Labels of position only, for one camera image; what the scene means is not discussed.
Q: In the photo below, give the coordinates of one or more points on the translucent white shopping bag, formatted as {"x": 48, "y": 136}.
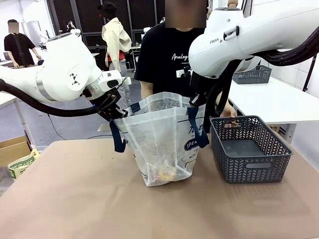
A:
{"x": 162, "y": 139}

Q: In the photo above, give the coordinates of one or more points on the yellow snack packet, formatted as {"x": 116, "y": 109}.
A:
{"x": 168, "y": 173}

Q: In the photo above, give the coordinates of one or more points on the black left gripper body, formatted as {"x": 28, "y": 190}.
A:
{"x": 108, "y": 107}

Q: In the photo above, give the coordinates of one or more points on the background person in black shirt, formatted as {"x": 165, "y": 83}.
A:
{"x": 18, "y": 47}

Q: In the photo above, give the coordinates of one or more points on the small grey plastic basket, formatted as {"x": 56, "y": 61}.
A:
{"x": 251, "y": 74}

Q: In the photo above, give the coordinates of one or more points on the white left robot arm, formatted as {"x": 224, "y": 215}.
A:
{"x": 62, "y": 72}

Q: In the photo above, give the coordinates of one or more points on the person in black t-shirt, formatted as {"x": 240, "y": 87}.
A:
{"x": 169, "y": 59}

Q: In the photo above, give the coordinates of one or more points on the person in beige hoodie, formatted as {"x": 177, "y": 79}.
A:
{"x": 114, "y": 42}

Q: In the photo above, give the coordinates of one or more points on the large grey plastic basket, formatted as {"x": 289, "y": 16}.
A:
{"x": 249, "y": 149}

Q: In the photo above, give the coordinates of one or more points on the white desk with pole leg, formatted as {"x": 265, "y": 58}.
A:
{"x": 7, "y": 98}

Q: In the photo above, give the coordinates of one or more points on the person left forearm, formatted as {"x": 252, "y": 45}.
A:
{"x": 228, "y": 100}

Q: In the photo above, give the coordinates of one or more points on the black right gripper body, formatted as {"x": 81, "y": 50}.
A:
{"x": 199, "y": 85}

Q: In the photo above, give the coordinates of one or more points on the person right forearm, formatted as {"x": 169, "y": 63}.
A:
{"x": 147, "y": 90}

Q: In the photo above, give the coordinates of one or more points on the framed white board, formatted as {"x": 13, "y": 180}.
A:
{"x": 31, "y": 30}

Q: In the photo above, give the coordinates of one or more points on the white side table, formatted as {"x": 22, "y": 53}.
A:
{"x": 269, "y": 102}

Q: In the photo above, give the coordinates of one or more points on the black tripod pole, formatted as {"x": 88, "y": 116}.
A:
{"x": 309, "y": 74}

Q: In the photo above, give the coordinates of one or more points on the metal floor base plate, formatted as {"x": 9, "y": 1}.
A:
{"x": 103, "y": 128}

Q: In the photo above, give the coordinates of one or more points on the green and white printed box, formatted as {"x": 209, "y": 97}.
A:
{"x": 22, "y": 166}

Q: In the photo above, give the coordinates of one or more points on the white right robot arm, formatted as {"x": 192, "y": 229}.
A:
{"x": 249, "y": 37}

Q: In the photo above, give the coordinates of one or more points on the person left hand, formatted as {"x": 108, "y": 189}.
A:
{"x": 229, "y": 113}

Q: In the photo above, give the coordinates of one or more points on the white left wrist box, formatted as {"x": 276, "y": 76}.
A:
{"x": 125, "y": 81}

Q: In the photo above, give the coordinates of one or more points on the brown cardboard box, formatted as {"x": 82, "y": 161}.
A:
{"x": 12, "y": 152}

